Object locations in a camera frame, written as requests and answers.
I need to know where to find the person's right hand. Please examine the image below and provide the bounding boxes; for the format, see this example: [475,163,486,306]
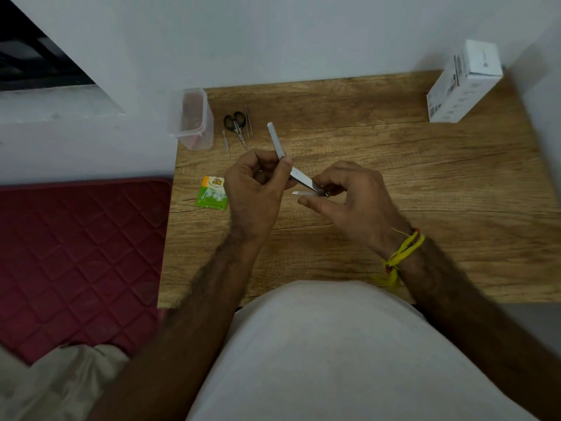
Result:
[297,161,415,262]

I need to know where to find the person's left hand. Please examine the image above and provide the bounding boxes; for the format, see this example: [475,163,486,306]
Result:
[224,149,297,249]

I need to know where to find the silver nail clipper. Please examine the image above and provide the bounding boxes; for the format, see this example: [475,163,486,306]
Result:
[267,122,331,198]

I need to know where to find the person's right forearm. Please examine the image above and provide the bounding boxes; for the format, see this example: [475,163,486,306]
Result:
[385,234,561,421]

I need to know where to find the person's left forearm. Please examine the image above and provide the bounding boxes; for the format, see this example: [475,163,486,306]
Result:
[87,234,264,421]

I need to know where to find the green and orange packet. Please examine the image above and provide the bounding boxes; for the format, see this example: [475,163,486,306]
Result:
[195,175,229,211]

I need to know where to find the yellow thread wristband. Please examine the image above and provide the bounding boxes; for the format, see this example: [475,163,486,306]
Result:
[372,227,426,289]

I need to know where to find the clear plastic container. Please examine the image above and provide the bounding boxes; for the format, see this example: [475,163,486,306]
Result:
[167,87,215,151]

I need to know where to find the white shirt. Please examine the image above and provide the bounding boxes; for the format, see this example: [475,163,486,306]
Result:
[186,280,541,421]

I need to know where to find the white cardboard box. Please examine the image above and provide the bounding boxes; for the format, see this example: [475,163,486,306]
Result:
[426,39,504,124]

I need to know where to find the red quilted mat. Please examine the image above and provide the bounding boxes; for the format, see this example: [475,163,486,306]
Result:
[0,178,173,365]

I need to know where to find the beige trousers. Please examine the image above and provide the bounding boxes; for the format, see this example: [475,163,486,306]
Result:
[0,344,131,421]

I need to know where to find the black handled small scissors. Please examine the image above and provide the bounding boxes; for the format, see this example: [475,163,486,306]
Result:
[224,111,248,150]

